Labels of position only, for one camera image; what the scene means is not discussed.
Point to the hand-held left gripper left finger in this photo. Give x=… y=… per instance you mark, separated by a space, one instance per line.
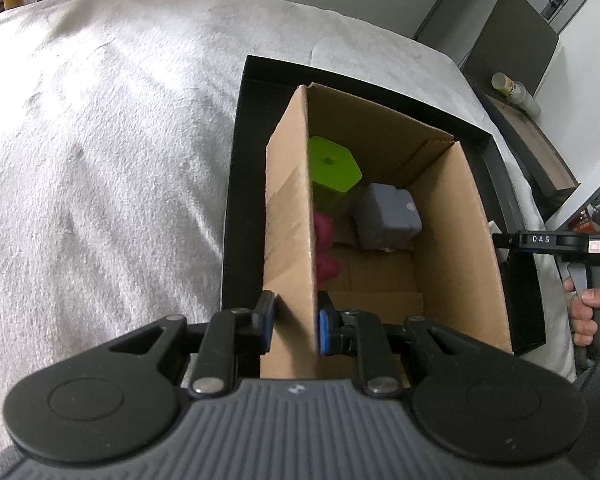
x=266 y=324

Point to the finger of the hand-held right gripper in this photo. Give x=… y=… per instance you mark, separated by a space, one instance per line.
x=540 y=241

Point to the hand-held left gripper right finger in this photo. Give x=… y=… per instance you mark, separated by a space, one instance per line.
x=325 y=332

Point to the white charger plug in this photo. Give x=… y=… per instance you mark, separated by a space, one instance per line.
x=492 y=226

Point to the pink toy figure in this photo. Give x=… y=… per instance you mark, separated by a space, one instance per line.
x=325 y=255

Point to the cardboard box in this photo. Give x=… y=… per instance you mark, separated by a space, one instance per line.
x=455 y=240

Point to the grey cube toy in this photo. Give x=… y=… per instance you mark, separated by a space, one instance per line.
x=385 y=217

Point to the green block toy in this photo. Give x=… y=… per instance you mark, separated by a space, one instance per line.
x=332 y=165

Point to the black tray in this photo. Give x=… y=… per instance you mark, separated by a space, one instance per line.
x=260 y=85

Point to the paper cup stack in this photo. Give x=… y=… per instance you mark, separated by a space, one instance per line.
x=515 y=91

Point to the grey board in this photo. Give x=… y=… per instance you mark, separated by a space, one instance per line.
x=510 y=40

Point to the white blanket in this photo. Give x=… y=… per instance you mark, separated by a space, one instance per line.
x=104 y=160

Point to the black frame with brown board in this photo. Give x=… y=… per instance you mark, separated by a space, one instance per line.
x=540 y=150

